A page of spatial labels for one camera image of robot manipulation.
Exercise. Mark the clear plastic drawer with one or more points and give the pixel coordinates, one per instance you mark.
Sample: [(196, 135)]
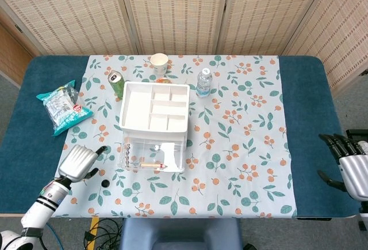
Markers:
[(143, 152)]

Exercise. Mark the dark teal table cover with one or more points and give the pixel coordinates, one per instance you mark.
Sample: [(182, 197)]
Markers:
[(310, 103)]

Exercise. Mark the black stand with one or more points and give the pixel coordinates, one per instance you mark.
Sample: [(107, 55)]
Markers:
[(352, 132)]

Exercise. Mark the small black cap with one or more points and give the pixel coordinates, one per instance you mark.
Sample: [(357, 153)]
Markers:
[(105, 183)]

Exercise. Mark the wooden pencil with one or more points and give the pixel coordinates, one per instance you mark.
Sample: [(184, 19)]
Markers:
[(151, 165)]

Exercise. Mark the small orange object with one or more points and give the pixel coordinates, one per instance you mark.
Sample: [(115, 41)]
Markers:
[(164, 81)]

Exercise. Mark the green drink can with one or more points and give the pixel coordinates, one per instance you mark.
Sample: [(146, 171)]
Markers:
[(116, 86)]

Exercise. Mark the clear plastic water bottle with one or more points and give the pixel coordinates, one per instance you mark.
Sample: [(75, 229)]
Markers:
[(204, 84)]

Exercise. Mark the woven bamboo folding screen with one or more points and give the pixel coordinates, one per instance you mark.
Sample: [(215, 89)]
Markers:
[(178, 11)]

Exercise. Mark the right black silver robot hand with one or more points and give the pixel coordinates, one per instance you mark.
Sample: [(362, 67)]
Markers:
[(355, 172)]

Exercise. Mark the floral print tablecloth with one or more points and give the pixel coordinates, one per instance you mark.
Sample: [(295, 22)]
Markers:
[(230, 161)]

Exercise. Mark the teal snack bag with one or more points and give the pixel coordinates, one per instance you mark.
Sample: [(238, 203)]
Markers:
[(63, 109)]

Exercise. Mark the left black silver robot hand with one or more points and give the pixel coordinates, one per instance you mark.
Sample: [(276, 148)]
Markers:
[(76, 163)]

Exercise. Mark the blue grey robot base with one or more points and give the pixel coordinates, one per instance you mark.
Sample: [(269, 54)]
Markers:
[(178, 232)]

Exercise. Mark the white paper cup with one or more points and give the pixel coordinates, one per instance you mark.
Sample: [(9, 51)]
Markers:
[(159, 60)]

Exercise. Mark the brown wooden door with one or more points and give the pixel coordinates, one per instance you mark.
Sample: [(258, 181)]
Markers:
[(11, 57)]

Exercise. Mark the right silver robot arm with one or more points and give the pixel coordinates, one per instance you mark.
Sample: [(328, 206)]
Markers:
[(364, 215)]

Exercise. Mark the white plastic drawer organizer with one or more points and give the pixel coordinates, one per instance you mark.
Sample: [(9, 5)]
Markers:
[(138, 103)]

